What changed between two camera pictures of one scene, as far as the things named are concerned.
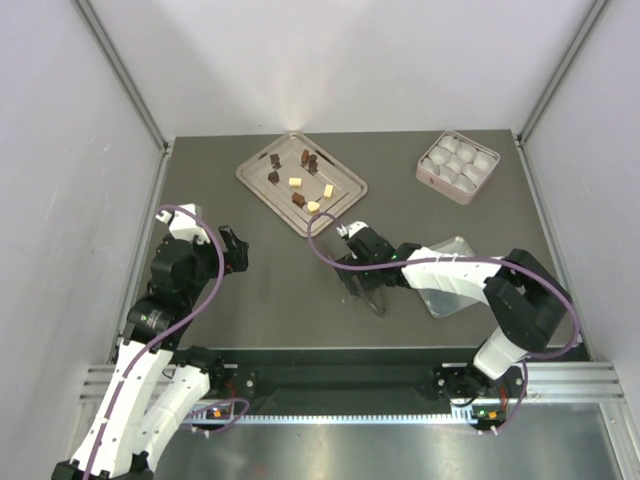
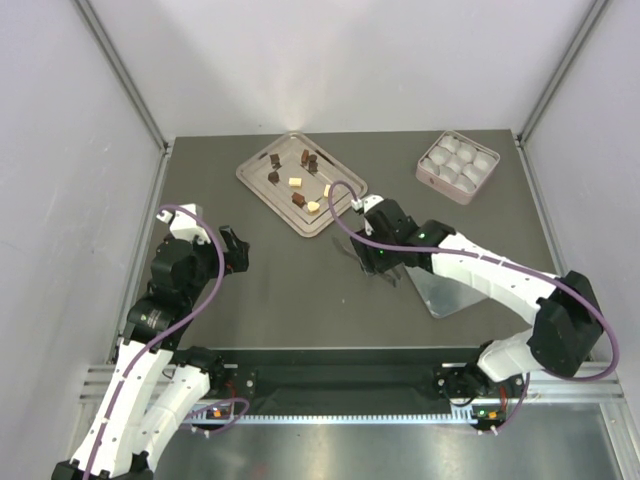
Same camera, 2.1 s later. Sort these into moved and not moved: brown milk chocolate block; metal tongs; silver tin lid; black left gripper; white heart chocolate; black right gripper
Moved: black right gripper; metal tongs
Not moved: brown milk chocolate block; white heart chocolate; silver tin lid; black left gripper
